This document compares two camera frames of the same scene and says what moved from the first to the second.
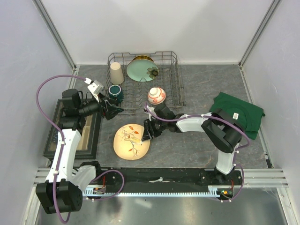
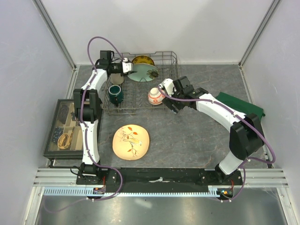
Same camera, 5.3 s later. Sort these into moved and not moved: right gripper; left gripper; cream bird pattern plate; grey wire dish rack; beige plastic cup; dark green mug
Moved: left gripper; right gripper
Not moved: cream bird pattern plate; dark green mug; beige plastic cup; grey wire dish rack
